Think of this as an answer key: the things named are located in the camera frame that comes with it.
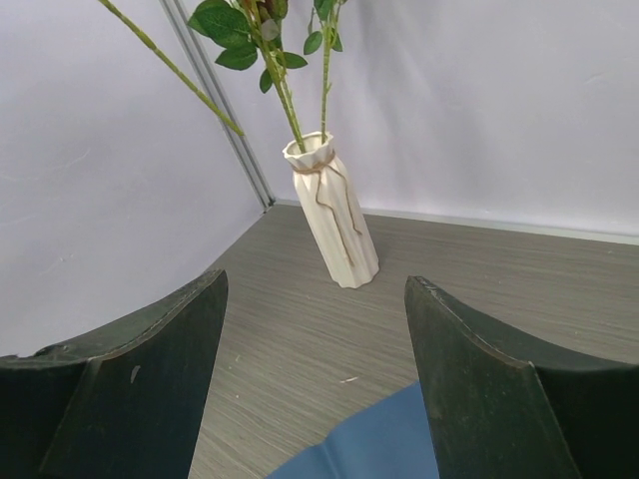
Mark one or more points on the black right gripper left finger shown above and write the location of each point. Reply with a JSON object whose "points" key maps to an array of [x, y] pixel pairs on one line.
{"points": [[124, 400]]}

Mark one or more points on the single pink rose stem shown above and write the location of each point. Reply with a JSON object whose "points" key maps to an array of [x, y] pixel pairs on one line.
{"points": [[323, 35]]}

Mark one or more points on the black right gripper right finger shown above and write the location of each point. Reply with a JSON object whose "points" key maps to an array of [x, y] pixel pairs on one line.
{"points": [[503, 403]]}

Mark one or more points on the white ribbed ceramic vase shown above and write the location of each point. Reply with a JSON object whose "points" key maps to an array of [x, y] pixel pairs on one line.
{"points": [[332, 210]]}

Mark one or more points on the two-bloom pink rose stem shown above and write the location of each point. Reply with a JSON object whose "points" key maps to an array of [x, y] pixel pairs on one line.
{"points": [[150, 44]]}

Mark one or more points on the blue wrapping paper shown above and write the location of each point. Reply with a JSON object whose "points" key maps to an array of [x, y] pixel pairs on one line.
{"points": [[390, 439]]}

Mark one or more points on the peach rose stem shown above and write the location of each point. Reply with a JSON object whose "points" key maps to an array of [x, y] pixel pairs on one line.
{"points": [[248, 32]]}

